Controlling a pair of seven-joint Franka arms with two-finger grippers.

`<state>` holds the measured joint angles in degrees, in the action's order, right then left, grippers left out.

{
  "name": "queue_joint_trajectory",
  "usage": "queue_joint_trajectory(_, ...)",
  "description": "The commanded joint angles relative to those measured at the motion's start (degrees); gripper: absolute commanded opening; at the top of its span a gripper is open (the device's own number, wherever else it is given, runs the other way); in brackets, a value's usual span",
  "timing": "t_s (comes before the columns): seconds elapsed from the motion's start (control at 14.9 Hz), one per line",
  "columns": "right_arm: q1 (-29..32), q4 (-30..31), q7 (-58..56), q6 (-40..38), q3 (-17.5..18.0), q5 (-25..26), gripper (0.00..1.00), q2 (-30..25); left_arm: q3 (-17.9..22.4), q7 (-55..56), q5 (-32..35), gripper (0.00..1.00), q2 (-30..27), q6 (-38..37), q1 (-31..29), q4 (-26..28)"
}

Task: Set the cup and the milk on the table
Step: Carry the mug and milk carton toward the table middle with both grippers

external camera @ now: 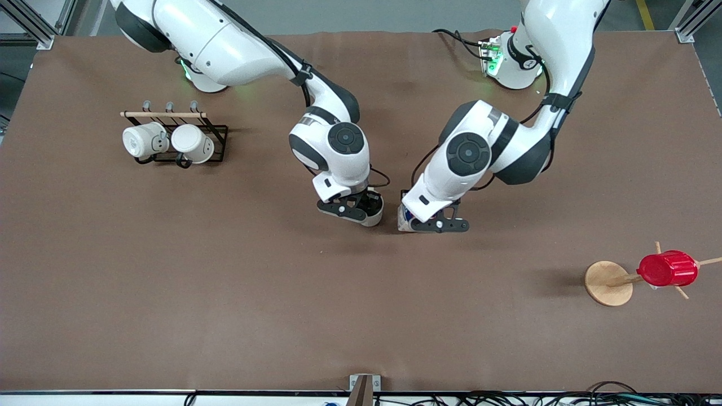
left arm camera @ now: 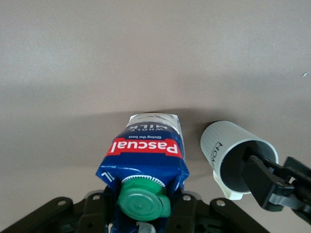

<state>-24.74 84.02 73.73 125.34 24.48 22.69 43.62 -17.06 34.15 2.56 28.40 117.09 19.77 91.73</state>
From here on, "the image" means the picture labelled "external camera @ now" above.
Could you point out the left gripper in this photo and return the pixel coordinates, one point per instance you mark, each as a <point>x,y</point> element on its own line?
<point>404,192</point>

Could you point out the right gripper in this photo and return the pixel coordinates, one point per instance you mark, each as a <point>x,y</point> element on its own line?
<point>371,201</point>

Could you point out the grey ceramic mug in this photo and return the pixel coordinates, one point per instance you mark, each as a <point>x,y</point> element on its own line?
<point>375,219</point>

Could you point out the blue white milk carton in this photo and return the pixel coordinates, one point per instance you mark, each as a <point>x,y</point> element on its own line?
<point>405,220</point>

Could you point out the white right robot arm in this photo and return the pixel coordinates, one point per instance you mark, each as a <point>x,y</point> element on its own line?
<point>225,45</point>

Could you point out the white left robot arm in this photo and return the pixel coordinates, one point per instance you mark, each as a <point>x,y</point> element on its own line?
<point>485,146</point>

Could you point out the wooden cup tree stand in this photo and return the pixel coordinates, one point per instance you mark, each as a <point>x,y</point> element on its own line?
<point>608,283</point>

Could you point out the red plastic cup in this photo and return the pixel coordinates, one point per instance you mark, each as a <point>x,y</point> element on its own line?
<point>668,268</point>

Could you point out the plain white mug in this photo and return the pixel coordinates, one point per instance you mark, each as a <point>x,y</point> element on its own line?
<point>192,142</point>

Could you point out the white mug with round print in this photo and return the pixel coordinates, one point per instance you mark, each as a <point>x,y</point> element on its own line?
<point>140,141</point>

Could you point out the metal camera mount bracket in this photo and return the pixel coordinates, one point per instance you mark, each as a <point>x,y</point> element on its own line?
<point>364,386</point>

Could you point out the aluminium frame profile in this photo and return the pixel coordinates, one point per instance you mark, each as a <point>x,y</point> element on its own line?
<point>691,22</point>
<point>39,31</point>

